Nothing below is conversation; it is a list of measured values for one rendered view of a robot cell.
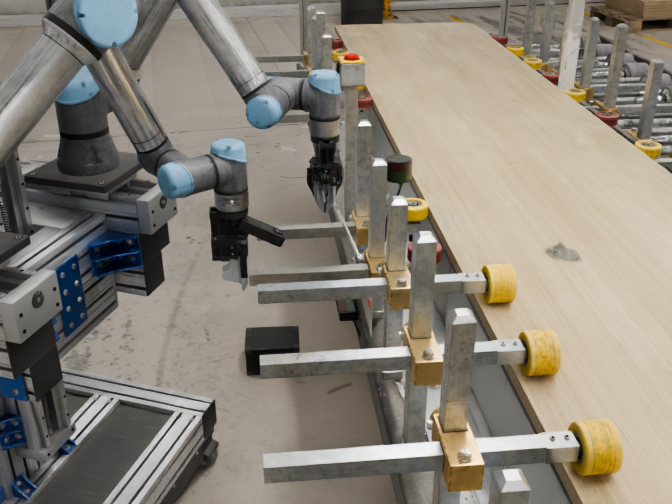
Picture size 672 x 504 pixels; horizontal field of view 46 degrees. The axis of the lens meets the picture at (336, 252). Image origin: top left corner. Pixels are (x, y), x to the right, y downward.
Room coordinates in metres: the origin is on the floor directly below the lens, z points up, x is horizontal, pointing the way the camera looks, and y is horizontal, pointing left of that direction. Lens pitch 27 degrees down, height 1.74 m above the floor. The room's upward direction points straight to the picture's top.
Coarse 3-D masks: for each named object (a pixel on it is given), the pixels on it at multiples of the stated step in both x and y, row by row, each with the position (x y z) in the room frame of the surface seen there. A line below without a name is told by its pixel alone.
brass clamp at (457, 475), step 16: (432, 416) 0.96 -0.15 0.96; (432, 432) 0.94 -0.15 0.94; (448, 432) 0.91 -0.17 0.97; (464, 432) 0.91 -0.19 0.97; (448, 448) 0.87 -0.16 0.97; (448, 464) 0.85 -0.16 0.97; (464, 464) 0.84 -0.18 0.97; (480, 464) 0.84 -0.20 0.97; (448, 480) 0.84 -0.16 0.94; (464, 480) 0.84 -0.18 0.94; (480, 480) 0.84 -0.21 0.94
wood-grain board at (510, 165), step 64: (384, 64) 3.42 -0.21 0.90; (448, 64) 3.42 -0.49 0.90; (512, 64) 3.42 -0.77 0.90; (384, 128) 2.61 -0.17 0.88; (448, 128) 2.54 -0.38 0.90; (512, 128) 2.54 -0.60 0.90; (576, 128) 2.54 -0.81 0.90; (448, 192) 1.99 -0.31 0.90; (512, 192) 1.99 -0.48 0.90; (576, 192) 1.99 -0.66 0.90; (640, 192) 1.99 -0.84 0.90; (512, 256) 1.61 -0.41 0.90; (640, 256) 1.61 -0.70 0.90; (512, 320) 1.33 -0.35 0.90; (576, 320) 1.33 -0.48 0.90; (640, 320) 1.33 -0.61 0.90; (576, 384) 1.12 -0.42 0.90; (640, 384) 1.12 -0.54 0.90; (640, 448) 0.95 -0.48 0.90
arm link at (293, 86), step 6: (270, 78) 1.84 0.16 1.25; (276, 78) 1.85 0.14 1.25; (282, 78) 1.84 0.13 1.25; (288, 78) 1.84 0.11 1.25; (294, 78) 1.84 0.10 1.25; (300, 78) 1.84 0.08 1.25; (276, 84) 1.79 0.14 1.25; (282, 84) 1.80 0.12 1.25; (288, 84) 1.81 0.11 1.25; (294, 84) 1.82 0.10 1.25; (300, 84) 1.82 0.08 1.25; (288, 90) 1.79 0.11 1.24; (294, 90) 1.81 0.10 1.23; (300, 90) 1.81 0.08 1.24; (294, 96) 1.80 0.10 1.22; (300, 96) 1.80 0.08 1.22; (294, 102) 1.80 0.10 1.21; (300, 102) 1.80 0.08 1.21; (294, 108) 1.82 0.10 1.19; (300, 108) 1.81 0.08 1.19
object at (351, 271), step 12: (348, 264) 1.64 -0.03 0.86; (360, 264) 1.64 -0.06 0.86; (408, 264) 1.64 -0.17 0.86; (252, 276) 1.59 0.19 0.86; (264, 276) 1.59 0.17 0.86; (276, 276) 1.59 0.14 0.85; (288, 276) 1.60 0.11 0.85; (300, 276) 1.60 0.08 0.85; (312, 276) 1.60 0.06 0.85; (324, 276) 1.61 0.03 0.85; (336, 276) 1.61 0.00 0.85; (348, 276) 1.61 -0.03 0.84; (360, 276) 1.62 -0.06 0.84
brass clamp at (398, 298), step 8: (384, 264) 1.44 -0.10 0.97; (384, 272) 1.41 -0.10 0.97; (392, 272) 1.40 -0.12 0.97; (400, 272) 1.40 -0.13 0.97; (408, 272) 1.40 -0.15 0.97; (392, 280) 1.37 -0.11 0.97; (408, 280) 1.37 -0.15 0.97; (392, 288) 1.34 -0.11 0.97; (400, 288) 1.34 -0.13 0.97; (408, 288) 1.34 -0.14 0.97; (392, 296) 1.33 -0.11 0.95; (400, 296) 1.34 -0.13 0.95; (408, 296) 1.34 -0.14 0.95; (392, 304) 1.33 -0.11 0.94; (400, 304) 1.34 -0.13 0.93; (408, 304) 1.34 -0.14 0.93
